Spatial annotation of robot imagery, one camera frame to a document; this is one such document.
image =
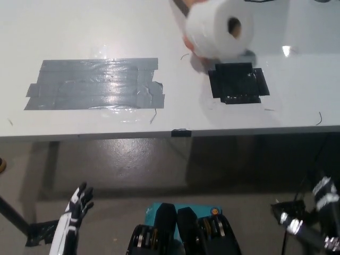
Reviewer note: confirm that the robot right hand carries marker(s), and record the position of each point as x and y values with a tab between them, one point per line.
325	196

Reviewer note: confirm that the person's bare hand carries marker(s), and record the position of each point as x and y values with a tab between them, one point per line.
190	45

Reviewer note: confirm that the white table leg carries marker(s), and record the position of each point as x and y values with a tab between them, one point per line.
182	151
42	175

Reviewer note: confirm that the grey duct tape patch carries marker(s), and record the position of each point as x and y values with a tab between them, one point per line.
93	85

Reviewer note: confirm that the thin dark thread scrap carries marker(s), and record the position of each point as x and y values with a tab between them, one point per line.
269	109
320	118
153	117
183	55

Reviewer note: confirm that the black floor tape patch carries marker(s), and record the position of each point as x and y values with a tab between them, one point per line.
40	232
289	208

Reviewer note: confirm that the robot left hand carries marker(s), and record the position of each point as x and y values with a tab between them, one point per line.
71	223

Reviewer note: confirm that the brown wooden object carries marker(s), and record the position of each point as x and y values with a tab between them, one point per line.
2	165

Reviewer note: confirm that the black metal stand leg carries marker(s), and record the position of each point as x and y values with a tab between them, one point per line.
13	215

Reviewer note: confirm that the small black tape piece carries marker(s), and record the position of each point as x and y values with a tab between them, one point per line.
181	133

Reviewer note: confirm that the black robot body teal top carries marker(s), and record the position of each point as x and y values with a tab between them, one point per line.
186	231

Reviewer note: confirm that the white toilet paper roll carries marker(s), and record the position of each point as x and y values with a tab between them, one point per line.
210	29

